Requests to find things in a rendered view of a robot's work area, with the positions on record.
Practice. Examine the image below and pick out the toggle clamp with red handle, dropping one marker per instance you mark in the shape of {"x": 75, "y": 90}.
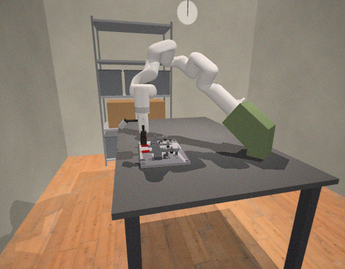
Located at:
{"x": 158, "y": 153}
{"x": 154, "y": 139}

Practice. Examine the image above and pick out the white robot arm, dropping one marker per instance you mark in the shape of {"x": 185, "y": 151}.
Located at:
{"x": 197, "y": 65}

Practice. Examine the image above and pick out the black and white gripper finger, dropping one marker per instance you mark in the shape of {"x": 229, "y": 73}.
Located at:
{"x": 143, "y": 136}

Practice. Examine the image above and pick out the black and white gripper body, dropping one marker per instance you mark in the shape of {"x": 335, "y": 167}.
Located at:
{"x": 143, "y": 120}

